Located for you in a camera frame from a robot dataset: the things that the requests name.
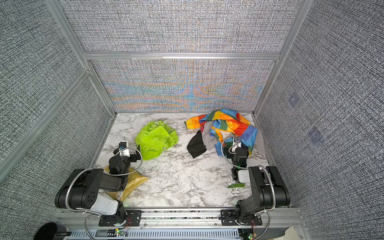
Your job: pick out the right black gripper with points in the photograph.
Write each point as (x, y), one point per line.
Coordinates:
(227, 150)

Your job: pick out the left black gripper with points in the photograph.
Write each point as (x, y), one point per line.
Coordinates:
(132, 158)

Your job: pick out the neon green shorts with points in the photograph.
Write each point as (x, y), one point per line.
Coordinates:
(154, 138)

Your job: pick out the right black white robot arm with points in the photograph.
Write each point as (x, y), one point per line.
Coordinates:
(268, 190)

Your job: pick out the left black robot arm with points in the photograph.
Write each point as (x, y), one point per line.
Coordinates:
(80, 192)

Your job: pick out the rainbow patchwork cloth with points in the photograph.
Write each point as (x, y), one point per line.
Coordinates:
(225, 122)

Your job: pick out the black cloth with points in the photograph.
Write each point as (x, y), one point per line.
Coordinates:
(196, 146)

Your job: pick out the yellow snack bag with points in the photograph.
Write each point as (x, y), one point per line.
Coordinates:
(134, 181)

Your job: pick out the green pepper candy wrapper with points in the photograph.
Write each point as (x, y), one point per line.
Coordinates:
(234, 187)

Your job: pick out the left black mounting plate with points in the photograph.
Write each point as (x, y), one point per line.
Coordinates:
(130, 218)

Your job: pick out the black mounting plate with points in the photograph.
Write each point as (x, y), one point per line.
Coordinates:
(130, 218)
(230, 218)

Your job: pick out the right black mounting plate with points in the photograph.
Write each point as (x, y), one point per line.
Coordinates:
(230, 218)

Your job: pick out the black round object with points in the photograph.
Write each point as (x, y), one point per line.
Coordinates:
(52, 231)

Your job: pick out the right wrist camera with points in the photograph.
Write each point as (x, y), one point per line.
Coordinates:
(235, 145)

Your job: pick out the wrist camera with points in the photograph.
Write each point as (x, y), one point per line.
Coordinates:
(123, 150)
(235, 145)

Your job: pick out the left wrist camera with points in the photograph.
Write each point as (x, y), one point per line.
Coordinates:
(123, 150)

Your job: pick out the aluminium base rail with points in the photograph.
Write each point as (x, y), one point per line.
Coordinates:
(189, 224)

